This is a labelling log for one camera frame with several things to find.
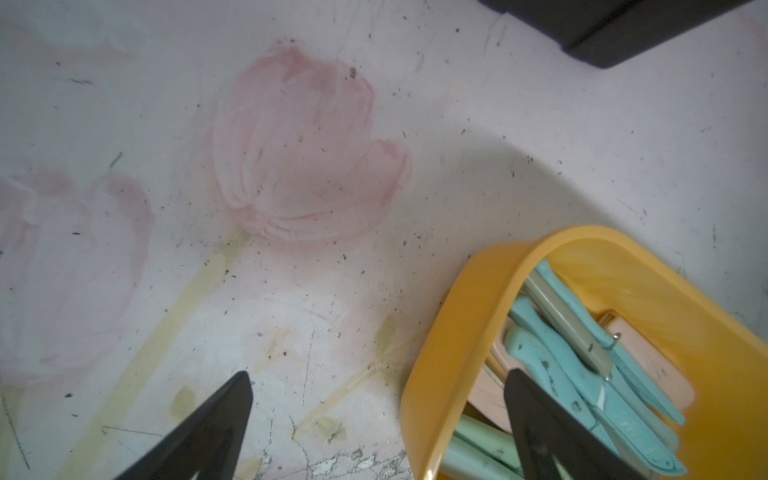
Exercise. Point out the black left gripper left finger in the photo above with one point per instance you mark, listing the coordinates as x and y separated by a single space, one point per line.
207 444

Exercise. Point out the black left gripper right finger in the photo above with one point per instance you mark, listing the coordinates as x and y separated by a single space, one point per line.
547 436

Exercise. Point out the yellow plastic storage tray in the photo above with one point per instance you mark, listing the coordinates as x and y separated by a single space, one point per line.
456 360

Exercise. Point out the beige glossy knife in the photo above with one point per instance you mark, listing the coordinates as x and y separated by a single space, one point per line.
487 394

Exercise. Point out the teal lettered fruit knife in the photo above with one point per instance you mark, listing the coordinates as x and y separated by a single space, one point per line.
627 365

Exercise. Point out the peach fruit knife in tray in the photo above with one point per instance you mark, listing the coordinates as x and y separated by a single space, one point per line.
657 366

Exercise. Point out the black Deli toolbox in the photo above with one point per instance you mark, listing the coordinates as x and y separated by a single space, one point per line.
605 33

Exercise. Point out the light green knife handle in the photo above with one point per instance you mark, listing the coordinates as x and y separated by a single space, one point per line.
489 440

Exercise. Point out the teal curved handle knife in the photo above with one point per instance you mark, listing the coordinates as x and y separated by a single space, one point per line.
623 424

